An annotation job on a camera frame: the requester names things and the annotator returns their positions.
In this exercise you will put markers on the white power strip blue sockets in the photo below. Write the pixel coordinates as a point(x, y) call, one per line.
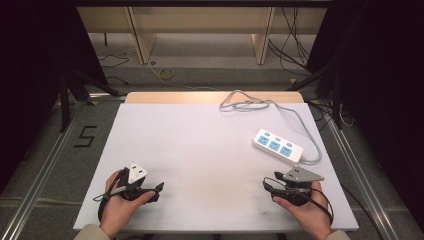
point(277, 147)

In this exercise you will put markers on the black stand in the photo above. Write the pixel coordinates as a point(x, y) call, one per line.
point(71, 90)
point(328, 86)

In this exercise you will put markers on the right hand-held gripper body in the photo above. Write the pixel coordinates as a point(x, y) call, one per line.
point(300, 178)

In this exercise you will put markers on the beige wooden bench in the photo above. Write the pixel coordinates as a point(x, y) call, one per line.
point(200, 23)

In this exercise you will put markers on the white table cover board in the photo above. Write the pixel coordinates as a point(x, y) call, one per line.
point(200, 160)

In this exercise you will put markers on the person's right hand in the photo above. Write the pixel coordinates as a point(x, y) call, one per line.
point(308, 213)

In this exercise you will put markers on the aluminium floor rail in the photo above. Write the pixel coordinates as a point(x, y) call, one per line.
point(363, 180)
point(40, 176)

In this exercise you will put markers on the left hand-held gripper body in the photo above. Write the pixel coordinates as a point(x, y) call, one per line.
point(136, 172)

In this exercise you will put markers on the person's left hand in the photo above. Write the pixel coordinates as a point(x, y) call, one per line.
point(116, 208)

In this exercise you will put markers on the yellow tape roll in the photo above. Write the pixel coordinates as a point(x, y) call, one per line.
point(165, 73)

